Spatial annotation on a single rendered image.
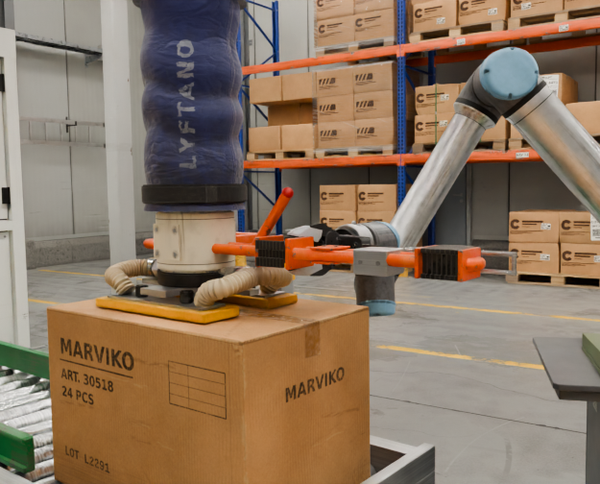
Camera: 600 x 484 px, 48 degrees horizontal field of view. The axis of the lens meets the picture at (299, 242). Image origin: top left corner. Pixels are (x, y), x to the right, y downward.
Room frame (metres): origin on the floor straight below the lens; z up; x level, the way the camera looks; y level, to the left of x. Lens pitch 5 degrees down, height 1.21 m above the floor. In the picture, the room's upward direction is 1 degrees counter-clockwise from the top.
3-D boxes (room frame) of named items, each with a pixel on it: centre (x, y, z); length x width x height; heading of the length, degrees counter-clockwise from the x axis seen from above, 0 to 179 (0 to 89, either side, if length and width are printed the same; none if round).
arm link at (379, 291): (1.57, -0.18, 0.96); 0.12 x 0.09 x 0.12; 177
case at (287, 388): (1.47, 0.21, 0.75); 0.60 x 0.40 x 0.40; 52
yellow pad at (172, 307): (1.40, 0.29, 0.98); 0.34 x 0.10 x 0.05; 52
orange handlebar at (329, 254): (1.45, 0.00, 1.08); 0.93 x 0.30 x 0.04; 52
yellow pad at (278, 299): (1.55, 0.17, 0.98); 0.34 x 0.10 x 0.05; 52
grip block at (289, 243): (1.32, 0.03, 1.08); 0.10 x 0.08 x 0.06; 142
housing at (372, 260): (1.19, -0.14, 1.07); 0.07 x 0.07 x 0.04; 52
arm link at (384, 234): (1.56, -0.17, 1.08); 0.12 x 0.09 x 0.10; 141
